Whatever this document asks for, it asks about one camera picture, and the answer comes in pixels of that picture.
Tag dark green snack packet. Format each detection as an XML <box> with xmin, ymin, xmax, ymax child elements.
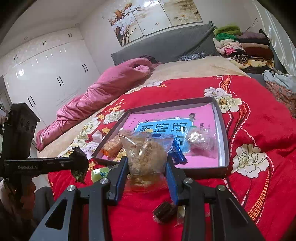
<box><xmin>69</xmin><ymin>147</ymin><xmax>89</xmax><ymax>183</ymax></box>

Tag green-wrapped snack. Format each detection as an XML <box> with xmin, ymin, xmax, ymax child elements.
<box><xmin>91</xmin><ymin>167</ymin><xmax>111</xmax><ymax>183</ymax></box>

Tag orange-wrapped cracker pack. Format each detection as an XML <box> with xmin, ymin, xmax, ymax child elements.
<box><xmin>101</xmin><ymin>135</ymin><xmax>123</xmax><ymax>158</ymax></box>

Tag clear bag of floss snack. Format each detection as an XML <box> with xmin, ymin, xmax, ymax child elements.
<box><xmin>118</xmin><ymin>130</ymin><xmax>174</xmax><ymax>189</ymax></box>

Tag dark chocolate roll candy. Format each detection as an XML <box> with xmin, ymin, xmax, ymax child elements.
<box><xmin>152</xmin><ymin>201</ymin><xmax>178</xmax><ymax>223</ymax></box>

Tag blue snack packet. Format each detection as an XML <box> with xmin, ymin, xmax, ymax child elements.
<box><xmin>168</xmin><ymin>139</ymin><xmax>187</xmax><ymax>165</ymax></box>

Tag clear-wrapped pastry snack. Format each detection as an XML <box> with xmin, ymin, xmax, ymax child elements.
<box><xmin>185</xmin><ymin>126</ymin><xmax>217</xmax><ymax>151</ymax></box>

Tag yellow-wrapped snack bar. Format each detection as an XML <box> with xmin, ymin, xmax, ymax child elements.
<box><xmin>113</xmin><ymin>148</ymin><xmax>126</xmax><ymax>162</ymax></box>

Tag grey shallow box tray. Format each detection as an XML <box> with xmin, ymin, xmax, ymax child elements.
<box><xmin>92</xmin><ymin>97</ymin><xmax>229</xmax><ymax>179</ymax></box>

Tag pink quilt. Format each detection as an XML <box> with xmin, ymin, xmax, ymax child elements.
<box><xmin>36</xmin><ymin>58</ymin><xmax>152</xmax><ymax>151</ymax></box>

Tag white wardrobe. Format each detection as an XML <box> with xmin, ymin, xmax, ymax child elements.
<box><xmin>1</xmin><ymin>28</ymin><xmax>100</xmax><ymax>132</ymax></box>

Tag red floral blanket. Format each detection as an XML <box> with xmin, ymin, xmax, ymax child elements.
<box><xmin>49</xmin><ymin>75</ymin><xmax>295</xmax><ymax>240</ymax></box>

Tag pink children's book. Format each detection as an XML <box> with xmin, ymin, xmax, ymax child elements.
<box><xmin>93</xmin><ymin>101</ymin><xmax>225</xmax><ymax>169</ymax></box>

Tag light blue crumpled cloth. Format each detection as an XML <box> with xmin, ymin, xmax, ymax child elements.
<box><xmin>263</xmin><ymin>69</ymin><xmax>296</xmax><ymax>93</ymax></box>

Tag beige bed sheet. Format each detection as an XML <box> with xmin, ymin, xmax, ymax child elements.
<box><xmin>37</xmin><ymin>56</ymin><xmax>245</xmax><ymax>157</ymax></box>

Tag dark patterned pillow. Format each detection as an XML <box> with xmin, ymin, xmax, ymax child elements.
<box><xmin>178</xmin><ymin>53</ymin><xmax>206</xmax><ymax>61</ymax></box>

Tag stack of folded clothes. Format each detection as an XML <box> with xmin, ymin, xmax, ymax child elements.
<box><xmin>213</xmin><ymin>25</ymin><xmax>274</xmax><ymax>74</ymax></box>

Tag grey headboard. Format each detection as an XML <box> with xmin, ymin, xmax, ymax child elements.
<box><xmin>111</xmin><ymin>22</ymin><xmax>220</xmax><ymax>66</ymax></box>

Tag white satin curtain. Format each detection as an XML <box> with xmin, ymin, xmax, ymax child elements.
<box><xmin>252</xmin><ymin>1</ymin><xmax>295</xmax><ymax>76</ymax></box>

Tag floral wall painting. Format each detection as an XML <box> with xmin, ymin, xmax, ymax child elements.
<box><xmin>108</xmin><ymin>0</ymin><xmax>202</xmax><ymax>47</ymax></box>

